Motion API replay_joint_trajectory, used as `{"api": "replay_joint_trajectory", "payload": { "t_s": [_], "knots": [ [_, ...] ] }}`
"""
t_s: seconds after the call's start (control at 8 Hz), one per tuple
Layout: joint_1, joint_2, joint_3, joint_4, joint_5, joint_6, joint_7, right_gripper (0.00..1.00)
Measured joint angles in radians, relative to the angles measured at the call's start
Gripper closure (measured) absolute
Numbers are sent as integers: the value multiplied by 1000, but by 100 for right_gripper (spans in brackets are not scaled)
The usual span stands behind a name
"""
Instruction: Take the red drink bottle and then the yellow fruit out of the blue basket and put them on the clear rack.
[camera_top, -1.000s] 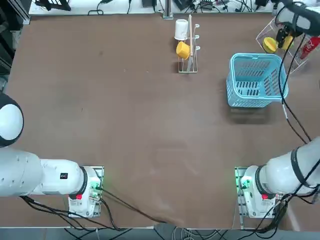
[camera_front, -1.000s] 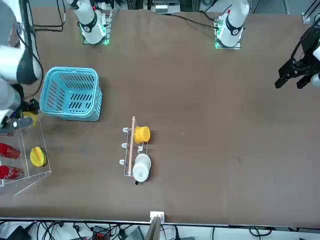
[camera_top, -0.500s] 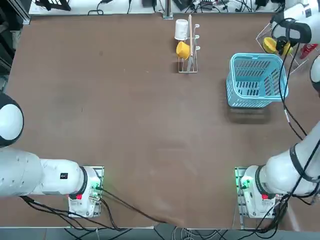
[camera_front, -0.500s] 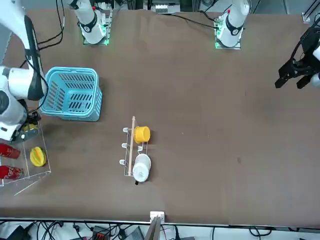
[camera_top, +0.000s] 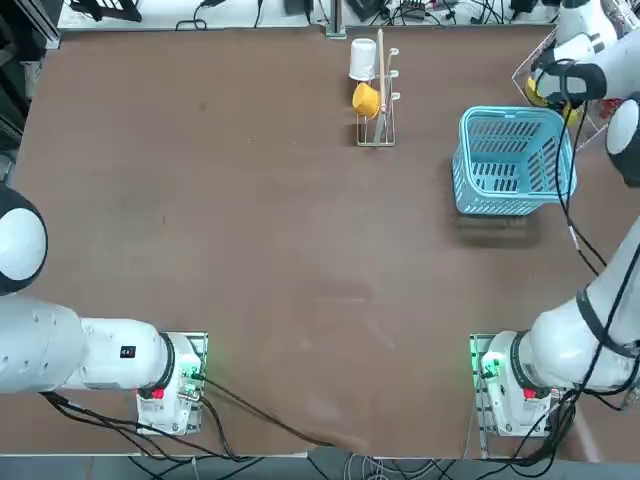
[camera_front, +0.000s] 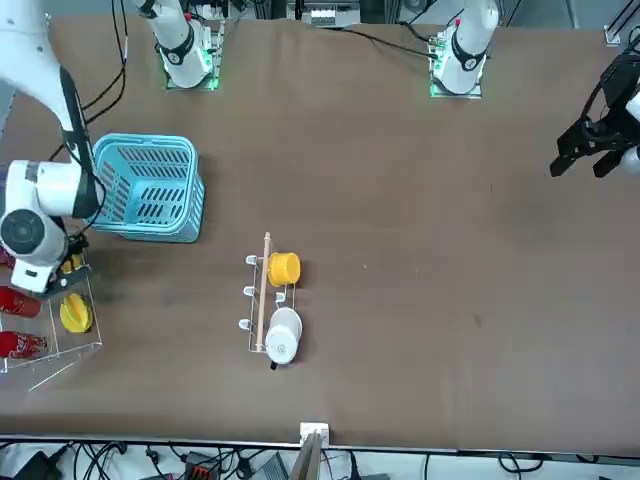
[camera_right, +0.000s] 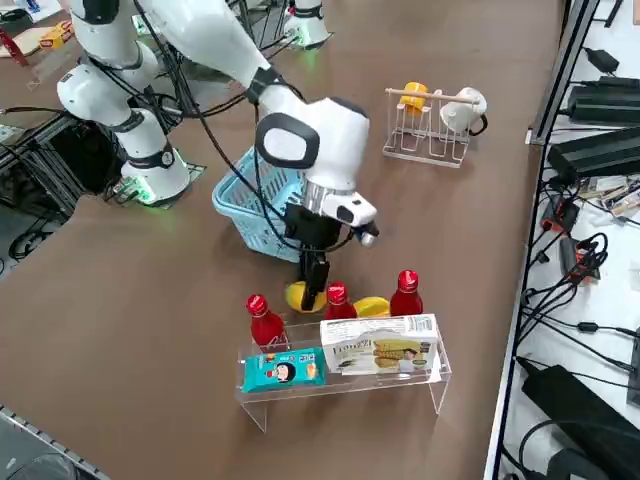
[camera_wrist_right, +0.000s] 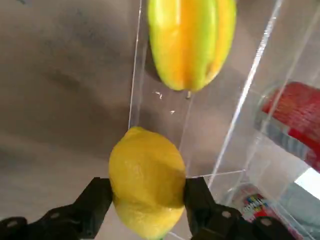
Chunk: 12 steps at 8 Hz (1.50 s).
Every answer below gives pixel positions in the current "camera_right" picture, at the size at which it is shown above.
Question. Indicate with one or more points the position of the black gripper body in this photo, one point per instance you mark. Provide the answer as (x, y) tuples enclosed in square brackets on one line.
[(310, 230)]

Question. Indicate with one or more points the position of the yellow lemon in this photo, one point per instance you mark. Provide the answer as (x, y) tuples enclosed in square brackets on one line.
[(294, 296)]

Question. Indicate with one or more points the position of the red drink bottle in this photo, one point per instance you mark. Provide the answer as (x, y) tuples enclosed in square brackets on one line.
[(406, 297), (341, 302), (265, 327)]

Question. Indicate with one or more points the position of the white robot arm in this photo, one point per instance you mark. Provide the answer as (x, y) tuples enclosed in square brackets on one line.
[(307, 20), (325, 145)]

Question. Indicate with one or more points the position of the light blue plastic basket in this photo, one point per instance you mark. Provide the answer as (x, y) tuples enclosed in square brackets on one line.
[(245, 210)]

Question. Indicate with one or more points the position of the clear acrylic rack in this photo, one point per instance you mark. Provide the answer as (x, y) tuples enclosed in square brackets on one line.
[(350, 385)]

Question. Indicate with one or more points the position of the yellow green starfruit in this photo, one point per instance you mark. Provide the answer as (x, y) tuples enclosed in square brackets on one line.
[(372, 307)]

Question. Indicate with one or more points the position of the white biscuit box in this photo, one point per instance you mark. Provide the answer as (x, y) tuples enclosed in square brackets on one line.
[(380, 345)]

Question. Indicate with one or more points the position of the teal snack packet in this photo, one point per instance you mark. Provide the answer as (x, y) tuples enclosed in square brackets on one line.
[(282, 371)]

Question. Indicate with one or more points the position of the yellow cup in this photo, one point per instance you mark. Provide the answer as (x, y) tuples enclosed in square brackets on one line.
[(412, 97)]

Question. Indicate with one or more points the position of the white cup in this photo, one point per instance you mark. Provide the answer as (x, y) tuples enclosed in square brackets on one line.
[(462, 110)]

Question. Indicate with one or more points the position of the orange black electronic module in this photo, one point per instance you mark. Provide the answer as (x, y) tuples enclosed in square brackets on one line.
[(562, 215), (580, 260)]

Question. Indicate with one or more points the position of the black power brick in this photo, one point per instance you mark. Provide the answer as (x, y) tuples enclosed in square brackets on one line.
[(565, 395), (605, 105), (595, 152)]

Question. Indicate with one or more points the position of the yellow snack box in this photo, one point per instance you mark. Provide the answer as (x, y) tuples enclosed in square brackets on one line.
[(56, 37)]

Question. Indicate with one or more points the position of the small black power adapter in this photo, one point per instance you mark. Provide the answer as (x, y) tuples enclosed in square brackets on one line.
[(602, 60)]

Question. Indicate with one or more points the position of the aluminium frame post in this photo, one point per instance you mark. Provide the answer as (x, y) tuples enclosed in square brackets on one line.
[(561, 75)]

